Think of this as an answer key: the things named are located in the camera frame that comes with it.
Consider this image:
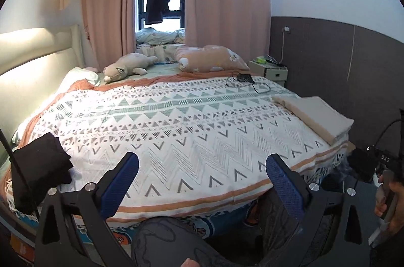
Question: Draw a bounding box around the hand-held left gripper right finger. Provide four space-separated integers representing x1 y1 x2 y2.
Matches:
266 154 370 267

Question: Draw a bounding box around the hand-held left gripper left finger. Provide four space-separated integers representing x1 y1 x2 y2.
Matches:
34 152 139 267

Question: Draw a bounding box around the beige jacket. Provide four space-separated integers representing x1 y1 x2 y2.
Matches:
271 95 355 146

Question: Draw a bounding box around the person's right hand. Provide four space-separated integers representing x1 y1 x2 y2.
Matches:
374 174 404 234

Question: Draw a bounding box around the dark cloth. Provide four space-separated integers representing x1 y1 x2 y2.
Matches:
347 148 377 182

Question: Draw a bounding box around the black folded cloth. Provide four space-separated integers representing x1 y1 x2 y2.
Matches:
9 132 73 214

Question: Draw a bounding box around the white patterned bedspread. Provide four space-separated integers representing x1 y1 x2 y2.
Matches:
6 76 351 223

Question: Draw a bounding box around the white nightstand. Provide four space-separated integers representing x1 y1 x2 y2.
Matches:
248 60 288 87

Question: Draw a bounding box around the orange box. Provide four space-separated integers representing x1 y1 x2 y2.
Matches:
9 235 37 255

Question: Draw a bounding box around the pale pillow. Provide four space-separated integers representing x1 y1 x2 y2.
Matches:
58 67 100 91

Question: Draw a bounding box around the grey plush toy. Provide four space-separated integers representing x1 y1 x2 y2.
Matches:
103 53 158 84

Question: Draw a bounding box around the mint bed sheet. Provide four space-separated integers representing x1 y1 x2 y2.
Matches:
95 62 184 80

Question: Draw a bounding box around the white printed quilt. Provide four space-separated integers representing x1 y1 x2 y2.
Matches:
136 44 187 64

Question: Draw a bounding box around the pink printed pillow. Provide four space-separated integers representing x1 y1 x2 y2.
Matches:
172 45 250 72

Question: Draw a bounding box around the cream padded headboard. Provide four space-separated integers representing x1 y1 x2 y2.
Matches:
0 24 87 135

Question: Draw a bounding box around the crumpled light bedding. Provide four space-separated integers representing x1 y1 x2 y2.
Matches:
136 27 187 45

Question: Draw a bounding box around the pink curtain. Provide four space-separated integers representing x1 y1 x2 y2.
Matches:
80 0 142 72
185 0 272 73

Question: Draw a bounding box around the black cable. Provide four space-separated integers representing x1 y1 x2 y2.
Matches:
0 128 40 217
375 118 404 148

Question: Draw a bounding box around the black device with cable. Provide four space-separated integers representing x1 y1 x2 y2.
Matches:
225 73 272 94

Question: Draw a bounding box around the white charger with cable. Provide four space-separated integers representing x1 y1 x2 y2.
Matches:
278 26 291 65

